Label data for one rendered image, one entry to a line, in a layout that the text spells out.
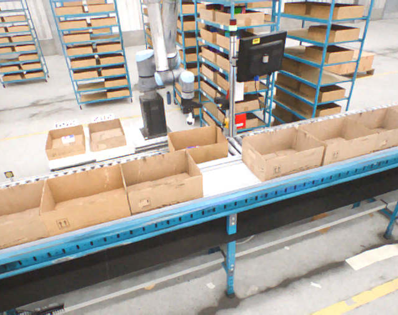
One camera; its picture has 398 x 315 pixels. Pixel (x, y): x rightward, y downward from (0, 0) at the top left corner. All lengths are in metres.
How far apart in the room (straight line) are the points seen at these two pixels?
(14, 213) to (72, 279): 0.48
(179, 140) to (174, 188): 0.85
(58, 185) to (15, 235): 0.34
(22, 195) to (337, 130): 2.04
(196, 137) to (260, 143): 0.59
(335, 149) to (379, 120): 0.73
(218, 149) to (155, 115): 0.71
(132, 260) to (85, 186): 0.49
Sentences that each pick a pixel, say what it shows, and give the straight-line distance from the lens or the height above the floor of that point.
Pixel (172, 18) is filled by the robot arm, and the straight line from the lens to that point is 2.22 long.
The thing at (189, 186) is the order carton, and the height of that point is 1.00.
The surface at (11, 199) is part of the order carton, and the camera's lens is 1.82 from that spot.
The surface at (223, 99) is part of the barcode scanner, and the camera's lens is 2.38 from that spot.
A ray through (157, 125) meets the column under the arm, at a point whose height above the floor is 0.85.
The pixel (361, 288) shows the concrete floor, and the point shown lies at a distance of 2.51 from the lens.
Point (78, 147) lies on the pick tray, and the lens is 2.49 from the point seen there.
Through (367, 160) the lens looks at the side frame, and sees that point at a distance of 2.07.
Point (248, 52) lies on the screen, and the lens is 2.17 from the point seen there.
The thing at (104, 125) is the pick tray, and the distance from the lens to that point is 2.82.
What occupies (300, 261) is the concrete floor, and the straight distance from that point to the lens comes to 2.52.
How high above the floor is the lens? 1.91
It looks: 32 degrees down
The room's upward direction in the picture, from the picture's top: 3 degrees counter-clockwise
